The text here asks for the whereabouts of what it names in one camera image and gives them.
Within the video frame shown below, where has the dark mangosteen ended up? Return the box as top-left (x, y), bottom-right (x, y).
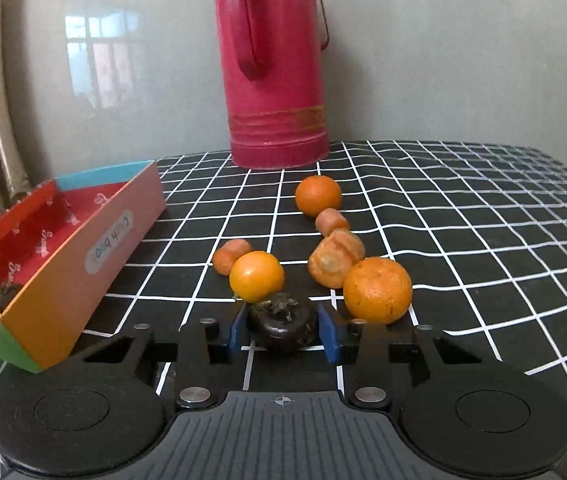
top-left (0, 283), bottom-right (23, 313)
top-left (246, 292), bottom-right (318, 351)

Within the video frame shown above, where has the smooth yellow orange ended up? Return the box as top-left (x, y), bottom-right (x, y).
top-left (229, 252), bottom-right (285, 304)

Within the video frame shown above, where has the large orange right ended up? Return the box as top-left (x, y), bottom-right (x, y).
top-left (343, 257), bottom-right (413, 325)

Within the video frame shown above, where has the wrinkled peeled tangerine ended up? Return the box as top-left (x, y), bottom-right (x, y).
top-left (307, 229), bottom-right (366, 289)

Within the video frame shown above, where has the small orange fruit upper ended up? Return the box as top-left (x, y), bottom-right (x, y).
top-left (315, 208), bottom-right (351, 237)

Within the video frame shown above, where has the colourful cardboard box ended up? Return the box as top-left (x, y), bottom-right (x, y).
top-left (0, 160), bottom-right (165, 373)

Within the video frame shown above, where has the far orange tangerine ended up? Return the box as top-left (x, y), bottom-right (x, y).
top-left (294, 174), bottom-right (342, 218)

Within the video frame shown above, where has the dark mangosteen in box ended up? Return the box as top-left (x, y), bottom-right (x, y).
top-left (0, 283), bottom-right (23, 313)

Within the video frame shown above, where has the red thermos flask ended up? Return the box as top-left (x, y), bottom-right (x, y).
top-left (214, 0), bottom-right (330, 170)

